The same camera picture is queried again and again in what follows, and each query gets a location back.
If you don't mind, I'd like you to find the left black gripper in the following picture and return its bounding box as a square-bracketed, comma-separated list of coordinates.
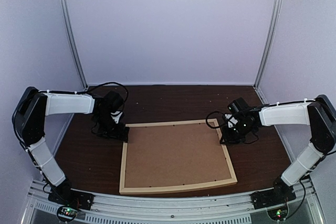
[94, 113, 130, 143]

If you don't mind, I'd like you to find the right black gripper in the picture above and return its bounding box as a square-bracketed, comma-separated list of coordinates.
[220, 120, 254, 144]

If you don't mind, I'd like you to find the brown backing board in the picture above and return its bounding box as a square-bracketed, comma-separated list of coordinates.
[123, 122, 233, 188]

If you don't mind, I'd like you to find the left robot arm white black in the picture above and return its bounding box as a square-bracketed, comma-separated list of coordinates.
[12, 87, 130, 205]

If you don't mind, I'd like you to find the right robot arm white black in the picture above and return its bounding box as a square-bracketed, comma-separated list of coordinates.
[220, 95, 335, 204]

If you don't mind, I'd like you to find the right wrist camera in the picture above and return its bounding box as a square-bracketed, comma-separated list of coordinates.
[224, 113, 238, 128]

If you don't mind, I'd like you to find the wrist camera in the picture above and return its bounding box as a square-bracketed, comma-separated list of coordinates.
[110, 111, 124, 124]
[224, 113, 238, 128]

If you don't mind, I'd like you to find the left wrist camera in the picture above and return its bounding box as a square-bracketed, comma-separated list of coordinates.
[110, 111, 124, 124]

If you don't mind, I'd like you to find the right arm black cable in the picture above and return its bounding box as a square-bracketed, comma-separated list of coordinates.
[206, 111, 259, 145]

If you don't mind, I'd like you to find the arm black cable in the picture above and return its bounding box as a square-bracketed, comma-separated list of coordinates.
[206, 111, 259, 145]
[83, 82, 129, 109]

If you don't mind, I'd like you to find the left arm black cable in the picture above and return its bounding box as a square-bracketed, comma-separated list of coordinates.
[83, 82, 129, 109]

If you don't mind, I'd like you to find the right aluminium corner post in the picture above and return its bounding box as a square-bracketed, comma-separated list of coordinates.
[254, 0, 283, 89]

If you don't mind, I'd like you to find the aluminium corner post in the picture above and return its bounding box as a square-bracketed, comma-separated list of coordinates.
[60, 0, 88, 89]
[254, 0, 283, 89]

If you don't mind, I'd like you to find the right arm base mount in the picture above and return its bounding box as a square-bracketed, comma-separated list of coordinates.
[250, 189, 296, 209]

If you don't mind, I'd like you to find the aluminium front rail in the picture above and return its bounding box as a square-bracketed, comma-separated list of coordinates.
[22, 178, 320, 224]

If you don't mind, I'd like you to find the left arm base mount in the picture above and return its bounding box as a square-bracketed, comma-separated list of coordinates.
[48, 190, 94, 210]

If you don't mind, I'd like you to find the left aluminium corner post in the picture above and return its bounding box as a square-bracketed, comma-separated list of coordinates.
[60, 0, 88, 89]

